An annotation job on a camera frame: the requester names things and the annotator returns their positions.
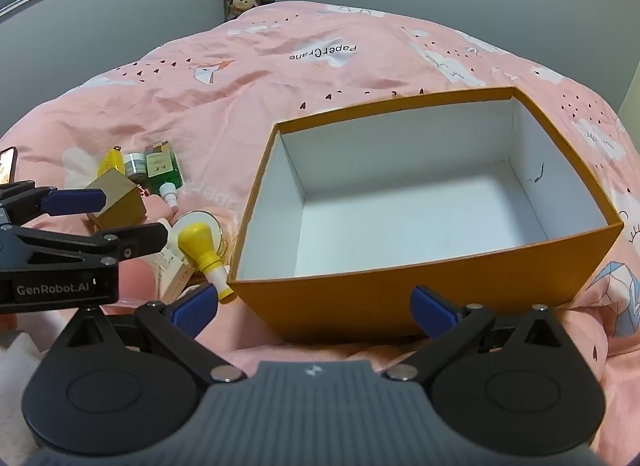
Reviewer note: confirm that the pink printed blanket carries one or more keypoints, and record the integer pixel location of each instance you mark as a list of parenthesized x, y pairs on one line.
[(200, 110)]

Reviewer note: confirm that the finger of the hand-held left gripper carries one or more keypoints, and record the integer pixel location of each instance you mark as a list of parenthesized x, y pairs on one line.
[(75, 201), (140, 238)]

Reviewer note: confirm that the green liquid bottle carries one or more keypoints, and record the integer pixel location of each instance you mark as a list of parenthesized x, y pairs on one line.
[(162, 168)]

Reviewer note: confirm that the gold cube box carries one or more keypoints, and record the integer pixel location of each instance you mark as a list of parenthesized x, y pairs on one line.
[(120, 201)]

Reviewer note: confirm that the cream plush toy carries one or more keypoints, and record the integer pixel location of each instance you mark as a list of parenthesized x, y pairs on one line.
[(243, 1)]

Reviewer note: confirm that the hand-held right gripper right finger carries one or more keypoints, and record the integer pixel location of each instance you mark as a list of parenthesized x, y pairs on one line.
[(430, 311)]

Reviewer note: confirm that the yellow bulb-shaped bottle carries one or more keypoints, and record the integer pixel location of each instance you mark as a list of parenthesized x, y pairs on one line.
[(195, 243)]

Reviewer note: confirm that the round cream compact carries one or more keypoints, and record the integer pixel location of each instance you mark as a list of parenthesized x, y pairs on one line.
[(207, 223)]

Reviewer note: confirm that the small white-lidded jar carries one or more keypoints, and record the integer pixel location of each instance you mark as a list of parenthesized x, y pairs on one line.
[(135, 164)]

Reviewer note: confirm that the smartphone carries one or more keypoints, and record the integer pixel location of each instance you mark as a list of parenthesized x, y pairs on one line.
[(6, 163)]

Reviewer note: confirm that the orange cardboard box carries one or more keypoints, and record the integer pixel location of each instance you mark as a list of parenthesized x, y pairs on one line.
[(350, 306)]

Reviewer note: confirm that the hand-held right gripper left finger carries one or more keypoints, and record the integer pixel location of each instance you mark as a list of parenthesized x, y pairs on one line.
[(192, 303)]

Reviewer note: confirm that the yellow tape measure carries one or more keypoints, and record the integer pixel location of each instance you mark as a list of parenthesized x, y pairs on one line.
[(111, 163)]

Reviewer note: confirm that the small cream carton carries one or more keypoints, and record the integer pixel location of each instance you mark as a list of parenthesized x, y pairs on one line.
[(170, 266)]

